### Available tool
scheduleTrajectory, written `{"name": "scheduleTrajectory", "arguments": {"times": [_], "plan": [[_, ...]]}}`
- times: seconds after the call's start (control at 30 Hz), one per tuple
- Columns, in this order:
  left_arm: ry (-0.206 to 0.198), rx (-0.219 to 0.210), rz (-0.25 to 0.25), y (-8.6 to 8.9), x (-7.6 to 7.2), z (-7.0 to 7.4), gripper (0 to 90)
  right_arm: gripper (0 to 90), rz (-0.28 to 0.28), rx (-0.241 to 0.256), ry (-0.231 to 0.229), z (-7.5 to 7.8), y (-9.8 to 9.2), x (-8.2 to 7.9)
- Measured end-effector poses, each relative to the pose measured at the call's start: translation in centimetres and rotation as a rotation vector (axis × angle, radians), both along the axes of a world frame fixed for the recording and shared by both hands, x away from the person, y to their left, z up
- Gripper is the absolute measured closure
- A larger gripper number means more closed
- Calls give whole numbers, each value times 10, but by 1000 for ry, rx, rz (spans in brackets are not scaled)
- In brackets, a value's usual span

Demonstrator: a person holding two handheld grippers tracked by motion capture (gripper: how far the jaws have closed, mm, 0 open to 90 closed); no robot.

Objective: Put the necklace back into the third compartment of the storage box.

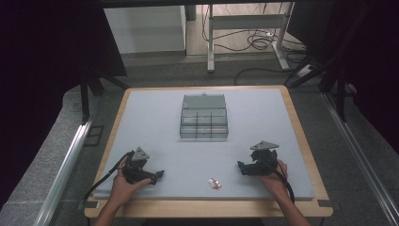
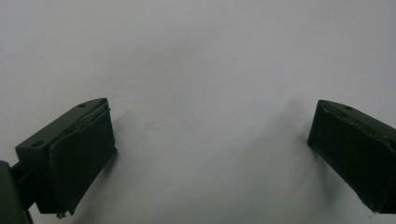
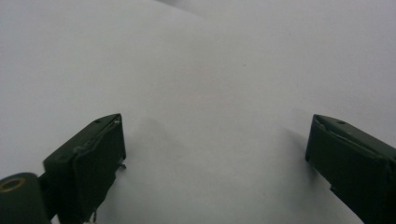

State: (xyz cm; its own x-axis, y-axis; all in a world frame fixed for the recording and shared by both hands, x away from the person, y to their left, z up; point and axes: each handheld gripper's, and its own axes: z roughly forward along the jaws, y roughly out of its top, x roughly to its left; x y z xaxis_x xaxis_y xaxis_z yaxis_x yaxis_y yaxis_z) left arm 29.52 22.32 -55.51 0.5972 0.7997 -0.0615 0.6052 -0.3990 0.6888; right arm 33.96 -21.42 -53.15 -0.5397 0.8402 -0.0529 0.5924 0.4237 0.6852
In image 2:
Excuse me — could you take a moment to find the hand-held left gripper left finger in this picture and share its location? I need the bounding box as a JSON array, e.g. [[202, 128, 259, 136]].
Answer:
[[10, 97, 119, 218]]

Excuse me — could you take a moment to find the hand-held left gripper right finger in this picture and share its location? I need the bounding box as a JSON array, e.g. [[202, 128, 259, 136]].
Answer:
[[306, 99, 396, 215]]

